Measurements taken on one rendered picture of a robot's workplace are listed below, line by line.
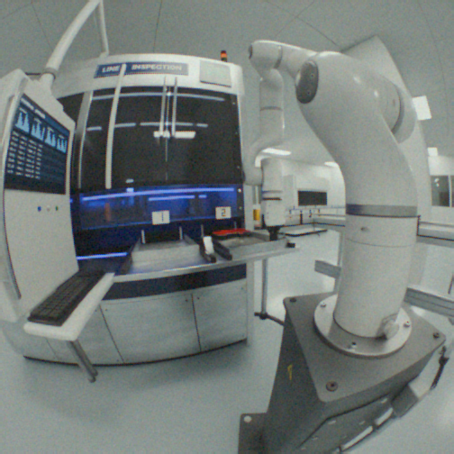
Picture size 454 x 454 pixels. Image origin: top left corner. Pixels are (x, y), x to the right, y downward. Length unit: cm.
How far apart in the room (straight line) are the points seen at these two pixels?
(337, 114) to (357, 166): 7
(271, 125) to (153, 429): 150
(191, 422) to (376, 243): 112
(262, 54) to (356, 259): 56
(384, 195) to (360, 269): 10
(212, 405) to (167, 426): 28
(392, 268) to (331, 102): 21
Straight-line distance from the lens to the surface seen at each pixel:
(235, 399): 119
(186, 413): 118
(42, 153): 80
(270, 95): 70
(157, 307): 106
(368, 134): 23
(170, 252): 67
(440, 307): 141
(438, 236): 126
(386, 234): 24
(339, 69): 24
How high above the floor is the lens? 106
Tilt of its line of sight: 7 degrees down
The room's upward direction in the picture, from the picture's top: 3 degrees counter-clockwise
